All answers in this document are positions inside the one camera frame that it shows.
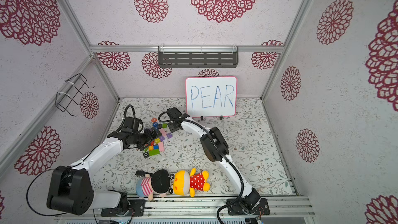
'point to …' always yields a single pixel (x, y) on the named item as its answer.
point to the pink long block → (161, 146)
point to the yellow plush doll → (184, 182)
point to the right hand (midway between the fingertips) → (173, 123)
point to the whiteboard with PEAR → (211, 96)
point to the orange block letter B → (154, 120)
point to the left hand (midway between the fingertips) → (157, 138)
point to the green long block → (154, 152)
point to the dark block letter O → (146, 154)
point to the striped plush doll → (158, 182)
